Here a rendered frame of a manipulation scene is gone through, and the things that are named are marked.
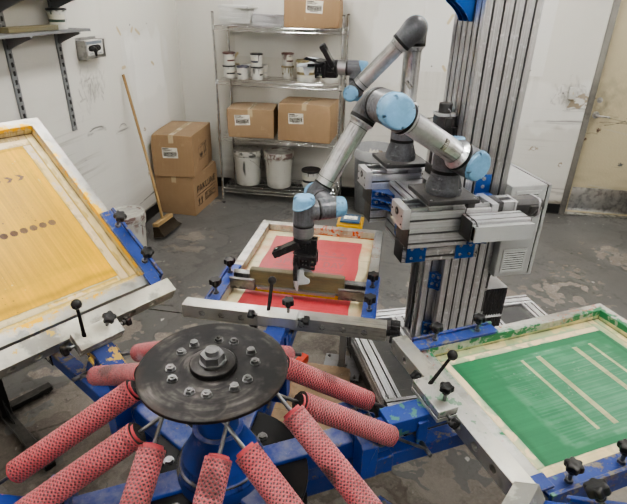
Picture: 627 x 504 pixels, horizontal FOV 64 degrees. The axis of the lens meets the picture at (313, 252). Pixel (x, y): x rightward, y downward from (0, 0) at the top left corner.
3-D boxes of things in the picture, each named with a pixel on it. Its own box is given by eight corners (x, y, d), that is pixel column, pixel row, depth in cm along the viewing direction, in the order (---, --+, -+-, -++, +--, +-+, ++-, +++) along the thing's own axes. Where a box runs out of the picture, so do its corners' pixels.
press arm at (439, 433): (607, 387, 162) (612, 373, 159) (622, 400, 157) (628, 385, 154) (224, 500, 123) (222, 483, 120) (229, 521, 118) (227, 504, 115)
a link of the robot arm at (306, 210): (320, 198, 170) (297, 201, 168) (319, 227, 175) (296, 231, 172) (312, 190, 177) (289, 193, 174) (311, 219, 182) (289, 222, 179)
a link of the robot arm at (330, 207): (336, 189, 184) (308, 192, 180) (349, 199, 175) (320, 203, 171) (335, 209, 188) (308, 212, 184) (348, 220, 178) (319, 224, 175)
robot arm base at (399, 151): (408, 152, 261) (410, 133, 256) (420, 161, 248) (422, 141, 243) (380, 154, 258) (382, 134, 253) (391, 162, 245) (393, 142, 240)
